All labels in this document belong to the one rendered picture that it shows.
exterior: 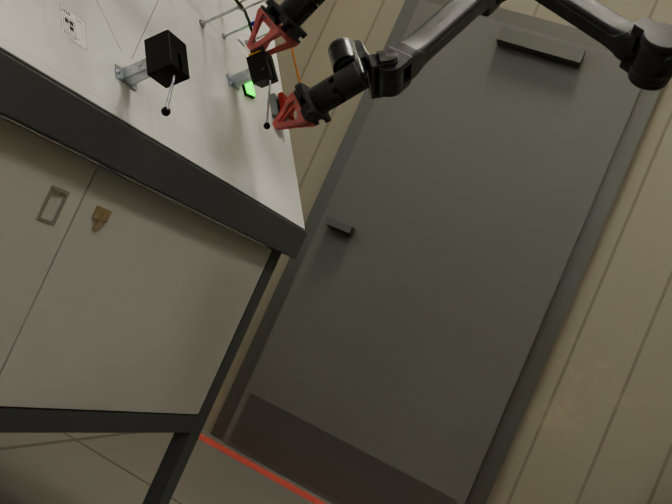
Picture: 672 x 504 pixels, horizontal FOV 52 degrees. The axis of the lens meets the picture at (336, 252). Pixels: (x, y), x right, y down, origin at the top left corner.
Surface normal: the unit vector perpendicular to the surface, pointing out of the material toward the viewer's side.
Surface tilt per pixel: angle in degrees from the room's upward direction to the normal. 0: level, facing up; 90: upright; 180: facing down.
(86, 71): 54
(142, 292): 90
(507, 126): 90
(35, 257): 90
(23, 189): 90
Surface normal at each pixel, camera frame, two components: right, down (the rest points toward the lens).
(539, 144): -0.27, -0.18
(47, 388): 0.82, 0.34
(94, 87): 0.90, -0.27
